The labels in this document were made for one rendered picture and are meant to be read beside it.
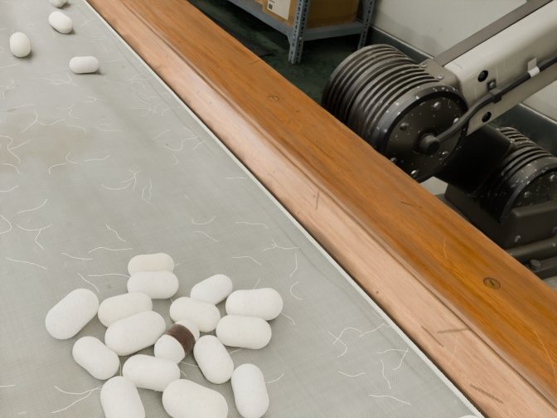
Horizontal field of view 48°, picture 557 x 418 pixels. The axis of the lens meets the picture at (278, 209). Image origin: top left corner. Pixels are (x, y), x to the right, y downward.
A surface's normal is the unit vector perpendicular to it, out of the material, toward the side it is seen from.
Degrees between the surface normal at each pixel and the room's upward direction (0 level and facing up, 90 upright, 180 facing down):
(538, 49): 90
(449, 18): 90
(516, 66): 90
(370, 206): 0
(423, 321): 45
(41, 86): 0
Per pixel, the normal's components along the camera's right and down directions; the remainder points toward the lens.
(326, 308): 0.14, -0.80
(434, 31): -0.79, 0.23
